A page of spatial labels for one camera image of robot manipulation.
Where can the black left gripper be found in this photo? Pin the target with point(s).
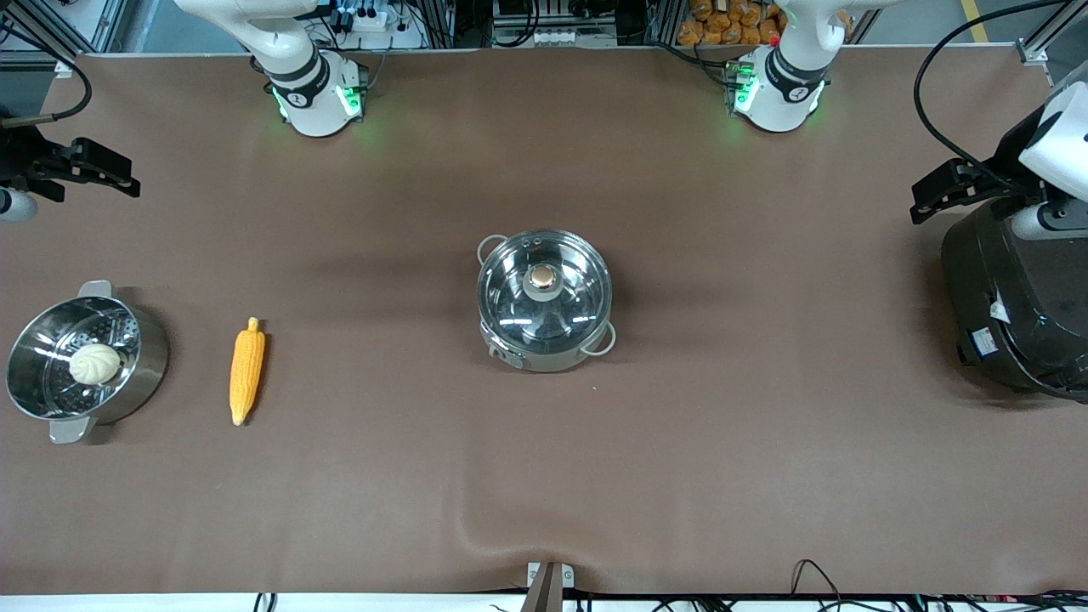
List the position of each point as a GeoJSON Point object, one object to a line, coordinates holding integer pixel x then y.
{"type": "Point", "coordinates": [1000, 173]}

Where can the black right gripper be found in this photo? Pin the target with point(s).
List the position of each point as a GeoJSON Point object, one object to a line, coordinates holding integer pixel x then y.
{"type": "Point", "coordinates": [19, 158]}

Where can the yellow corn cob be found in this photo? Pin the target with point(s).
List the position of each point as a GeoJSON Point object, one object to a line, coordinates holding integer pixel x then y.
{"type": "Point", "coordinates": [246, 370]}

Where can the glass pot lid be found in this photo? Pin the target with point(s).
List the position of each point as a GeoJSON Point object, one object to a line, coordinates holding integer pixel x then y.
{"type": "Point", "coordinates": [544, 293]}

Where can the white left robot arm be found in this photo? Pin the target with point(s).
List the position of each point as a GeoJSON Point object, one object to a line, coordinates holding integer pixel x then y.
{"type": "Point", "coordinates": [778, 93]}

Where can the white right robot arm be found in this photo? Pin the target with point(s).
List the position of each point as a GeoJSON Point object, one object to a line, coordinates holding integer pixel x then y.
{"type": "Point", "coordinates": [313, 93]}

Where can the steel steamer pot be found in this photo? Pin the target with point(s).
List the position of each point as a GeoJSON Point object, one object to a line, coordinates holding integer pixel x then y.
{"type": "Point", "coordinates": [51, 387]}

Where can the silver cooking pot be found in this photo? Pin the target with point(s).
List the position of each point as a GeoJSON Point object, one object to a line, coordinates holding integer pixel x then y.
{"type": "Point", "coordinates": [544, 361]}

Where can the black rice cooker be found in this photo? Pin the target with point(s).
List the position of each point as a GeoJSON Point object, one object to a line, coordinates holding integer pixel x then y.
{"type": "Point", "coordinates": [1011, 306]}

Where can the white steamed bun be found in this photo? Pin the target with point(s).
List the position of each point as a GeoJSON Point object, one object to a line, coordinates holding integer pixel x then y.
{"type": "Point", "coordinates": [94, 364]}

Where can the bag of orange buns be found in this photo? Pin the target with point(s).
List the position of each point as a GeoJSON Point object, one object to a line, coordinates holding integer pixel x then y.
{"type": "Point", "coordinates": [731, 24]}

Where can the white power strip with plugs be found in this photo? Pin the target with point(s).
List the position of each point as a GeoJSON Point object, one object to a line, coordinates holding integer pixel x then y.
{"type": "Point", "coordinates": [370, 19]}

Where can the brown table mat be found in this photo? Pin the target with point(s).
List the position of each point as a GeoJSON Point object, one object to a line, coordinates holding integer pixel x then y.
{"type": "Point", "coordinates": [544, 476]}

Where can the aluminium frame post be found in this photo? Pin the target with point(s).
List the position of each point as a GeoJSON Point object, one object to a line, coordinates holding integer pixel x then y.
{"type": "Point", "coordinates": [1050, 38]}

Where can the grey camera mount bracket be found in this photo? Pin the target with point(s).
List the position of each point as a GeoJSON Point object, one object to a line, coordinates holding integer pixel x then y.
{"type": "Point", "coordinates": [548, 586]}

